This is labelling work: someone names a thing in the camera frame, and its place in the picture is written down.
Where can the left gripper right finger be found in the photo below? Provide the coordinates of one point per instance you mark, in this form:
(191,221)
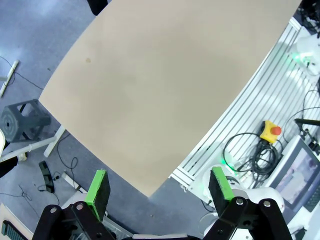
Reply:
(220,190)

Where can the yellow emergency stop box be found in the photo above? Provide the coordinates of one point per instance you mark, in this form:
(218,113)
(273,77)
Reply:
(267,131)

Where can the white power strip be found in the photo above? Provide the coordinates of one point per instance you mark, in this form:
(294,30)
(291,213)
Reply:
(68,178)

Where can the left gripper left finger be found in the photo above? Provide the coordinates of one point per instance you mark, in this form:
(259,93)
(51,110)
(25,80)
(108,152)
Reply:
(98,195)

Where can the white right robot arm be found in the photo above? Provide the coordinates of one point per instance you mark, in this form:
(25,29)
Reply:
(306,45)

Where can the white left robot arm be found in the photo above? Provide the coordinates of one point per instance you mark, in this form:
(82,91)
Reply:
(265,193)

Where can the black camera stand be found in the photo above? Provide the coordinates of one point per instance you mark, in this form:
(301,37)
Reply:
(306,122)

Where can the grey framed monitor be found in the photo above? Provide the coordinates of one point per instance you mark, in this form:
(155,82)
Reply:
(300,175)

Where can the aluminium profile base frame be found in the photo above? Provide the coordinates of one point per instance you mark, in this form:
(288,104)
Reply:
(262,87)

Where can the white table foot bar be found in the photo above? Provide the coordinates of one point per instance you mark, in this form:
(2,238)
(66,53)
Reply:
(11,72)

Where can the dark grey plastic stool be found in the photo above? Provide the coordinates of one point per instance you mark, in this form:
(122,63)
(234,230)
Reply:
(15,120)

